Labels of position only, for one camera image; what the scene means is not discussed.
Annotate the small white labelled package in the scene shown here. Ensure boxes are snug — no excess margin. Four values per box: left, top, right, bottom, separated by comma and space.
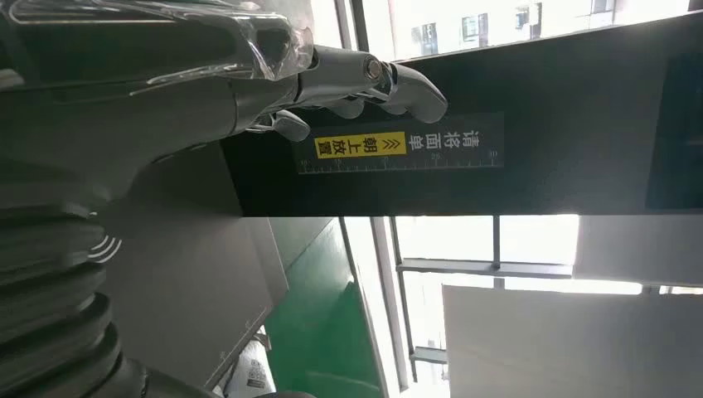
225, 339, 278, 398

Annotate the black inbound machine panel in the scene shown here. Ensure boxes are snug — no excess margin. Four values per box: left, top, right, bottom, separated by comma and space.
221, 11, 703, 219

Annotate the grey metal cabinet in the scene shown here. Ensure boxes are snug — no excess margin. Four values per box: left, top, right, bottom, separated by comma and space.
102, 143, 290, 391

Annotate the ribbed grey left arm sleeve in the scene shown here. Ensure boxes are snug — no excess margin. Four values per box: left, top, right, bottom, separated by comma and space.
0, 201, 221, 398

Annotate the yellow black instruction label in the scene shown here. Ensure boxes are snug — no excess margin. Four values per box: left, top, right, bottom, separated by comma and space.
293, 112, 505, 176

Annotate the white board panel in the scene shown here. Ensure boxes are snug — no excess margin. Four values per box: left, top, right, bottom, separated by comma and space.
441, 284, 703, 398

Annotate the grey window frame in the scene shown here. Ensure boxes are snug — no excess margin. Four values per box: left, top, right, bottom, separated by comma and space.
333, 0, 703, 392

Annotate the pale grey wall panel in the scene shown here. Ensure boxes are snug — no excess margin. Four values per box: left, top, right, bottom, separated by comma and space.
572, 214, 703, 289

